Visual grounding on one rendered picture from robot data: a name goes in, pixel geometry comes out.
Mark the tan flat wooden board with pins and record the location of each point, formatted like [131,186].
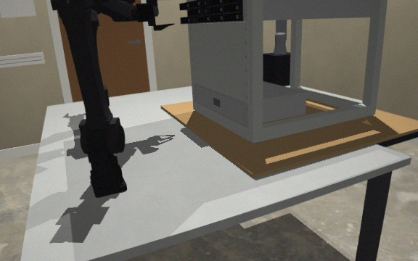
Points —
[289,151]

